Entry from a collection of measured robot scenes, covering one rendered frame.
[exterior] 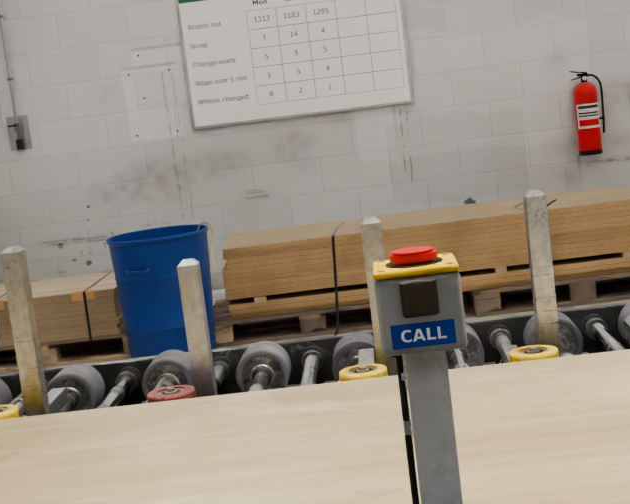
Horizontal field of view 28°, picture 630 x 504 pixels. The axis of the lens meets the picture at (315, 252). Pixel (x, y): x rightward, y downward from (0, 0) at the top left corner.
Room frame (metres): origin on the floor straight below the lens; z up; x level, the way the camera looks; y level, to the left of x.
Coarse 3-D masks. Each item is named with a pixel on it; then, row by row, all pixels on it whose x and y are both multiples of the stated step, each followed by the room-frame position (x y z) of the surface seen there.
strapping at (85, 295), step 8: (104, 272) 7.60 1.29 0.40; (32, 280) 7.65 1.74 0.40; (88, 288) 6.98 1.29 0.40; (0, 296) 7.10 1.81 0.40; (72, 296) 6.89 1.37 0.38; (80, 296) 6.88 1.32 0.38; (88, 296) 6.88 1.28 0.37; (0, 304) 6.91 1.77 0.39; (88, 320) 6.88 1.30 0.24; (88, 328) 6.88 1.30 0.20
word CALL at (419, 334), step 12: (408, 324) 1.00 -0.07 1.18; (420, 324) 1.00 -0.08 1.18; (432, 324) 1.00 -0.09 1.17; (444, 324) 1.00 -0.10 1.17; (396, 336) 1.00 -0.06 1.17; (408, 336) 1.00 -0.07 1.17; (420, 336) 1.00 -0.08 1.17; (432, 336) 1.00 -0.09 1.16; (444, 336) 1.00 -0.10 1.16; (396, 348) 1.00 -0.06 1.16
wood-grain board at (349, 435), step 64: (320, 384) 1.97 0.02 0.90; (384, 384) 1.92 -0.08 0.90; (512, 384) 1.82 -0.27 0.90; (576, 384) 1.78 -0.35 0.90; (0, 448) 1.82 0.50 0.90; (64, 448) 1.78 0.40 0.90; (128, 448) 1.73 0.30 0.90; (192, 448) 1.69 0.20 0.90; (256, 448) 1.65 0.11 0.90; (320, 448) 1.62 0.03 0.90; (384, 448) 1.58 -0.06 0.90; (512, 448) 1.51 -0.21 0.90; (576, 448) 1.48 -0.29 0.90
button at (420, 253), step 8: (408, 248) 1.05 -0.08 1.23; (416, 248) 1.04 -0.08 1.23; (424, 248) 1.03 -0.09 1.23; (432, 248) 1.03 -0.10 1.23; (392, 256) 1.03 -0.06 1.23; (400, 256) 1.02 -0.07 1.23; (408, 256) 1.02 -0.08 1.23; (416, 256) 1.01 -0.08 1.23; (424, 256) 1.02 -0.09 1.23; (432, 256) 1.02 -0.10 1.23; (400, 264) 1.02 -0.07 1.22; (408, 264) 1.02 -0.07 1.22
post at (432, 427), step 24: (408, 360) 1.02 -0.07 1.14; (432, 360) 1.02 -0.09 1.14; (408, 384) 1.02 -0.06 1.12; (432, 384) 1.02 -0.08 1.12; (408, 408) 1.04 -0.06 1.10; (432, 408) 1.02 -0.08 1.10; (408, 432) 1.03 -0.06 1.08; (432, 432) 1.02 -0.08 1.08; (408, 456) 1.03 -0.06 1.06; (432, 456) 1.02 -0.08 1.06; (456, 456) 1.02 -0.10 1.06; (432, 480) 1.02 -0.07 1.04; (456, 480) 1.02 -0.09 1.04
